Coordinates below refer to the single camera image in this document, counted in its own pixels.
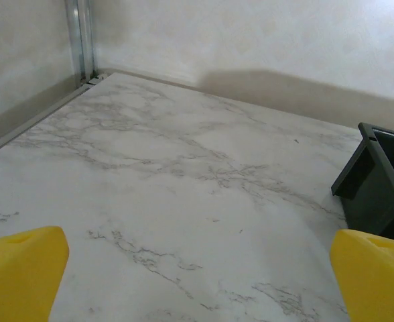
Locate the black plastic bin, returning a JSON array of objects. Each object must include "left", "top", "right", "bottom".
[{"left": 330, "top": 122, "right": 394, "bottom": 244}]

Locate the aluminium frame post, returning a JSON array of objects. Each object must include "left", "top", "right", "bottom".
[{"left": 64, "top": 0, "right": 99, "bottom": 85}]

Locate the aluminium table edge rail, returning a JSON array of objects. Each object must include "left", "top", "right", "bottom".
[{"left": 0, "top": 80, "right": 99, "bottom": 160}]

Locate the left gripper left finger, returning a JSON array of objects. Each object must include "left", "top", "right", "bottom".
[{"left": 0, "top": 225, "right": 70, "bottom": 322}]

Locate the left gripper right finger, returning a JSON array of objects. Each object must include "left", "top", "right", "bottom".
[{"left": 330, "top": 229, "right": 394, "bottom": 322}]

